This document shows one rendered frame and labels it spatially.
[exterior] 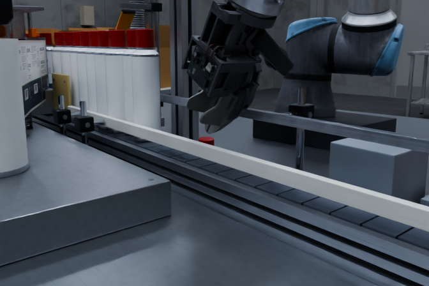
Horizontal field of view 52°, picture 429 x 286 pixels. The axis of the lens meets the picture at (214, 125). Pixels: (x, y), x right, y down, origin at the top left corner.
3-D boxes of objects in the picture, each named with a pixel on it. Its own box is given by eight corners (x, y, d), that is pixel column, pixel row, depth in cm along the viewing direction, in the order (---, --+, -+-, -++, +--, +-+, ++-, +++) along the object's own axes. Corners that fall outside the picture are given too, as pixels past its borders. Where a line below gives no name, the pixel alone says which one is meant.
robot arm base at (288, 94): (261, 110, 111) (263, 71, 110) (300, 108, 121) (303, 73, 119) (308, 119, 100) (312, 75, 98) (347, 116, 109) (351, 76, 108)
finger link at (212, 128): (184, 136, 66) (202, 85, 61) (214, 131, 70) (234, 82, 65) (195, 149, 64) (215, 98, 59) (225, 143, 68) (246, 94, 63)
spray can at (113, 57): (103, 132, 90) (97, 29, 86) (116, 127, 94) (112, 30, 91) (125, 134, 88) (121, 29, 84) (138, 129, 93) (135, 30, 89)
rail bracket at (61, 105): (55, 150, 96) (51, 95, 94) (82, 145, 100) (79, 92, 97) (60, 152, 93) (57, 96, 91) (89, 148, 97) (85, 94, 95)
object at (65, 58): (60, 114, 112) (55, 32, 108) (80, 112, 115) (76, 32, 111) (69, 117, 108) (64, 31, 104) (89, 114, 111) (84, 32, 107)
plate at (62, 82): (53, 108, 111) (50, 73, 109) (56, 108, 111) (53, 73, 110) (69, 113, 103) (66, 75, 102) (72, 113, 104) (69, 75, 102)
